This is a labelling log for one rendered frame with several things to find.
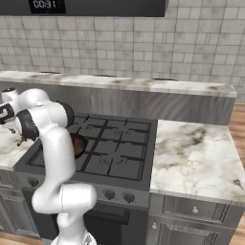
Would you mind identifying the dark brown pan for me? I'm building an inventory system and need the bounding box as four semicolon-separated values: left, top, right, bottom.
16;132;89;160

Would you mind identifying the black gas hob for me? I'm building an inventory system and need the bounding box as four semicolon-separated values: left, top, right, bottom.
13;112;159;210

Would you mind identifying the black stove knob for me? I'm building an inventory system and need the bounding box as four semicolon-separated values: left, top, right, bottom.
122;191;136;205
27;176;40;189
103;188;117;201

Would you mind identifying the grey drawer front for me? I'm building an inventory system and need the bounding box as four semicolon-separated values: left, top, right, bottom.
0;168;17;189
162;194;232;225

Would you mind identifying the black oven door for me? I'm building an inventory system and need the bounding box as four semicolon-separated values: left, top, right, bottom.
22;187;149;245

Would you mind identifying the black microwave oven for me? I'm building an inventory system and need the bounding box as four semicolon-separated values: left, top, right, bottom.
0;0;169;18

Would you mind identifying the grey cupboard door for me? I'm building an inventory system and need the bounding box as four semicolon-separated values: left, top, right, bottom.
0;188;41;239
146;214;222;245

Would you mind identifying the black oven door handle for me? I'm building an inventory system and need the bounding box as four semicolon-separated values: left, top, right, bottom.
83;209;131;226

